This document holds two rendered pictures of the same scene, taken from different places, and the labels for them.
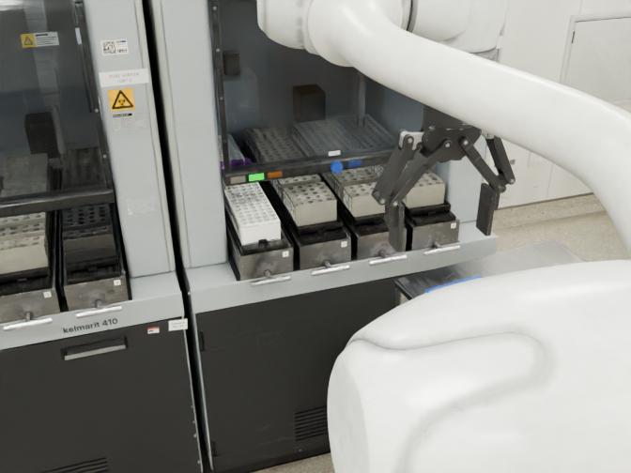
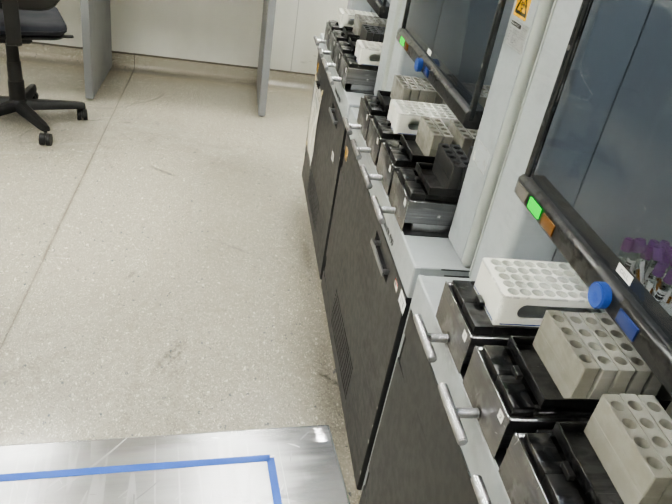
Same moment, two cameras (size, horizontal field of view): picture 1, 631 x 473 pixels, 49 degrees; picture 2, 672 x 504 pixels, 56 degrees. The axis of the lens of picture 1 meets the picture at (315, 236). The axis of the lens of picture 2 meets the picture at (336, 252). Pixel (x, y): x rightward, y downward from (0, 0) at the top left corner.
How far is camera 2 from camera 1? 152 cm
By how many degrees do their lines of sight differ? 79
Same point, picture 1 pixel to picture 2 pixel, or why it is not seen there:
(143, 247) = (463, 209)
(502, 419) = not seen: outside the picture
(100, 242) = (447, 168)
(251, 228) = (485, 270)
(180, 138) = (531, 91)
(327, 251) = (485, 398)
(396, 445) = not seen: outside the picture
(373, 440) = not seen: outside the picture
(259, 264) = (449, 315)
